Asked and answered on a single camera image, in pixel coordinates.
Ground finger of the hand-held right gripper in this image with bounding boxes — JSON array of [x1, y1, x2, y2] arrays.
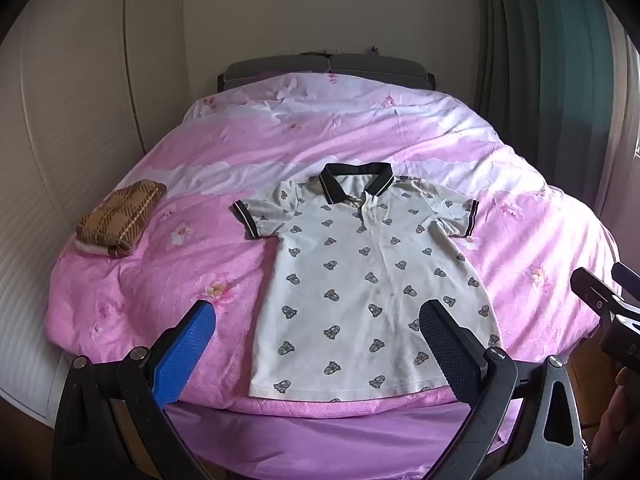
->
[[571, 267, 627, 319], [612, 261, 640, 307]]

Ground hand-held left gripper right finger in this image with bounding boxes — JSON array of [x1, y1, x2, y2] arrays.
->
[[419, 299, 587, 480]]

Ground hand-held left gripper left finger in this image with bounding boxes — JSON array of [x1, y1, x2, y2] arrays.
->
[[51, 300, 217, 480]]

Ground white printed polo shirt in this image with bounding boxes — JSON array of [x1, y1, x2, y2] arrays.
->
[[231, 162, 502, 403]]

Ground person's right hand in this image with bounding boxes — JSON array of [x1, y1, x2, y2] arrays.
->
[[594, 369, 640, 468]]

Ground brown plaid folded cloth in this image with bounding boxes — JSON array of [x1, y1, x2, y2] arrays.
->
[[75, 179, 168, 259]]

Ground purple bed sheet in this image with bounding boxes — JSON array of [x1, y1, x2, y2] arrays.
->
[[164, 394, 523, 480]]

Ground pink floral duvet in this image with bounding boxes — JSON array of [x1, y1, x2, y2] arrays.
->
[[45, 72, 621, 416]]

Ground green curtain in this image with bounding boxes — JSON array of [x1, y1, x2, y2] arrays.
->
[[475, 0, 640, 211]]

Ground grey bed headboard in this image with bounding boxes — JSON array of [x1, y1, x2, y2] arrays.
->
[[217, 52, 436, 93]]

